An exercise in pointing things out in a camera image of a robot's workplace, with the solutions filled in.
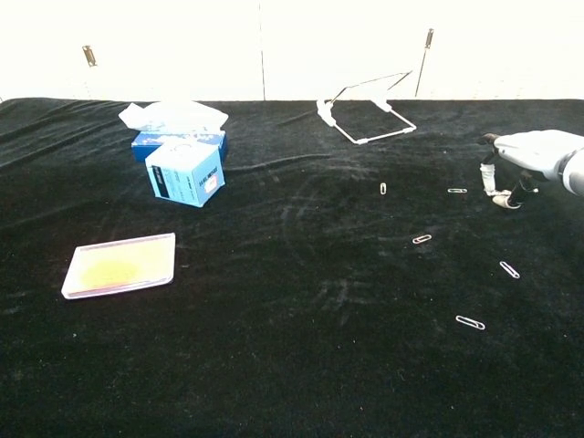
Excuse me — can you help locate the light blue cube box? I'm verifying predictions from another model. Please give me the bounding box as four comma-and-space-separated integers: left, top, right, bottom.
144, 139, 227, 209

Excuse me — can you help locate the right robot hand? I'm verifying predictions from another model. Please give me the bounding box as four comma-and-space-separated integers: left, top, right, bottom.
477, 129, 584, 210

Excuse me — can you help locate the black velvet tablecloth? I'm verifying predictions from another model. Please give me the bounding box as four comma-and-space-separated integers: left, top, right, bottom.
0, 97, 584, 438

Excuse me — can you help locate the white wire stand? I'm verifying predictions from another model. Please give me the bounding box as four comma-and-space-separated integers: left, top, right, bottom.
316, 69, 418, 146

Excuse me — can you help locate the clear tray with yellow sponge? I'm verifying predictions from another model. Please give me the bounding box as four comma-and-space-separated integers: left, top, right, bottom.
60, 232, 177, 301

